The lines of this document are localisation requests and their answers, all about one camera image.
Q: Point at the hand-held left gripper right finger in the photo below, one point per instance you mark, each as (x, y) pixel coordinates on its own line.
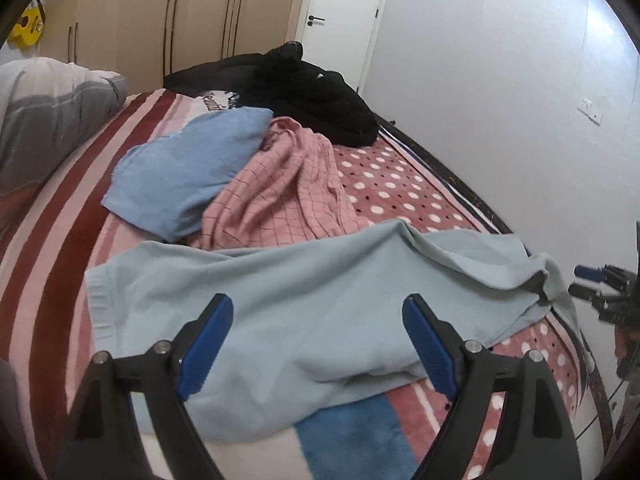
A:
(426, 344)

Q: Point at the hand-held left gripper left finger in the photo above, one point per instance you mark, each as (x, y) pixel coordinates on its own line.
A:
(206, 344)

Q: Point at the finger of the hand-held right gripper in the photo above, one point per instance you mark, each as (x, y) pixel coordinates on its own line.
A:
(588, 273)
(582, 291)

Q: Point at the light blue-grey pants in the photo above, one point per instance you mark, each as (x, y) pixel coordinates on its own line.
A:
(310, 310)

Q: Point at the pink striped dotted blanket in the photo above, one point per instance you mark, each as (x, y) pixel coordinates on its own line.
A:
(400, 185)

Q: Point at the pink checked garment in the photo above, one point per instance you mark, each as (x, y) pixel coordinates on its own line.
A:
(285, 195)

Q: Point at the blue cloth garment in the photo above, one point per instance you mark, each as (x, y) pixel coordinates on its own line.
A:
(185, 170)

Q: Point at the white printed garment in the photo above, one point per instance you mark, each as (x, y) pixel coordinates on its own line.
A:
(212, 102)

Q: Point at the black garment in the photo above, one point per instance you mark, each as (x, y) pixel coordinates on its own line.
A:
(310, 95)

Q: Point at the beige wardrobe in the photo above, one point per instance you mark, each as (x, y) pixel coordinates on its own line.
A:
(145, 20)

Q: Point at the white door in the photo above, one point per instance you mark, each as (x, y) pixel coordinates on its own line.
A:
(340, 0)

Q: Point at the yellow ukulele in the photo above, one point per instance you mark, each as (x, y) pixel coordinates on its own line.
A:
(29, 25)

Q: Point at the white wall socket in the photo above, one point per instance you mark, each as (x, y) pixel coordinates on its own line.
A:
(590, 110)

